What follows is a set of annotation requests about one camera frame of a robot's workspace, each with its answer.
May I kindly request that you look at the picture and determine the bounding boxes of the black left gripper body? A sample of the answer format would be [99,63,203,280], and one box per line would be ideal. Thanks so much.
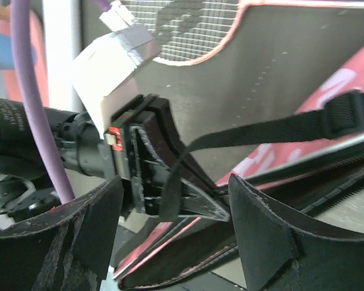
[104,94,170,217]

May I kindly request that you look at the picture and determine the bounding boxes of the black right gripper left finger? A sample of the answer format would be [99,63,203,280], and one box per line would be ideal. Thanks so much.
[0,176,123,290]

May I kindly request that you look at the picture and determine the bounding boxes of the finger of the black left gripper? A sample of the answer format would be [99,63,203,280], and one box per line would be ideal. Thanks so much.
[178,179,231,221]
[148,96,217,193]

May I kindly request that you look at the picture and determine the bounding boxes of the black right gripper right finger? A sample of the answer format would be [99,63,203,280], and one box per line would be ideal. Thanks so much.
[228,175,364,290]

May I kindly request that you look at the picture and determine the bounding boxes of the pink racket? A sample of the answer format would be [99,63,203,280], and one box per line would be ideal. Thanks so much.
[121,0,248,66]

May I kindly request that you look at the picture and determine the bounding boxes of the pink sport racket bag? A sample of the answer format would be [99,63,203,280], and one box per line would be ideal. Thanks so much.
[113,46,364,290]

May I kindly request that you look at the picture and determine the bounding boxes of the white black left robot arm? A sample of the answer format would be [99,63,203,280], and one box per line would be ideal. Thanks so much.
[0,94,185,219]

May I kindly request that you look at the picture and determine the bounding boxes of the pink tiered shelf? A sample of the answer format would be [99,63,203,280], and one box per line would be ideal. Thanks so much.
[0,1,50,107]

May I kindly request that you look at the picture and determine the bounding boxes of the blue plastic cup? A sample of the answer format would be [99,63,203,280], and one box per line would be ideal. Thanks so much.
[0,28,37,72]

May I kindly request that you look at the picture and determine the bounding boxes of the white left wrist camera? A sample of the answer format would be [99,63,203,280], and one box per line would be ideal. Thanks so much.
[72,1,161,137]

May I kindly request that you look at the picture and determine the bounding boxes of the black bag shoulder strap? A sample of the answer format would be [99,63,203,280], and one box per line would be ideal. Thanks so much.
[159,90,364,219]

